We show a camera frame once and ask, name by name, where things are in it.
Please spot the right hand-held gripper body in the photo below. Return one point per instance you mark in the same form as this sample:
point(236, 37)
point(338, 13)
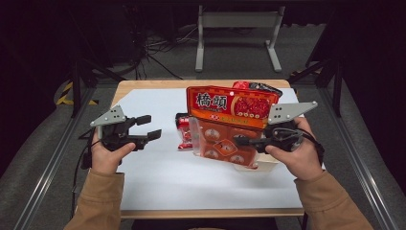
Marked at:
point(285, 137)

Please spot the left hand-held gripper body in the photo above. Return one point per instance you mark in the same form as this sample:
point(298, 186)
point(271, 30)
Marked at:
point(111, 134)

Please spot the orange hotpot seasoning packet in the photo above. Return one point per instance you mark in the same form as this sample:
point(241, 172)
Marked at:
point(223, 107)

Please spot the large red black packet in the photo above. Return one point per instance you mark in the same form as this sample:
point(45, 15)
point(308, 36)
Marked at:
point(261, 87)

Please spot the person's left hand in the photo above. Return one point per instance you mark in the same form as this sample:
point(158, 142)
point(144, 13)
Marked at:
point(107, 159)

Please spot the person's right hand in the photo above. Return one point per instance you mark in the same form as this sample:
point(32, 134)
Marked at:
point(300, 159)

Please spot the small black red packet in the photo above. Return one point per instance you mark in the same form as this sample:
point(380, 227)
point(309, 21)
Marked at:
point(184, 131)

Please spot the white table mat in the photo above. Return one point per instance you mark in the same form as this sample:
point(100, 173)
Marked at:
point(166, 179)

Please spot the black metal stand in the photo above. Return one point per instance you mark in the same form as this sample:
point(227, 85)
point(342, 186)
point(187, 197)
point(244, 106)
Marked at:
point(336, 83)
point(76, 83)

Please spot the white metal stand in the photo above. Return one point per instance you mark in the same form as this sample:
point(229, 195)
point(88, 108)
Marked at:
point(239, 19)

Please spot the aluminium floor rail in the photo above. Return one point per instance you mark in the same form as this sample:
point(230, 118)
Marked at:
point(48, 179)
point(360, 166)

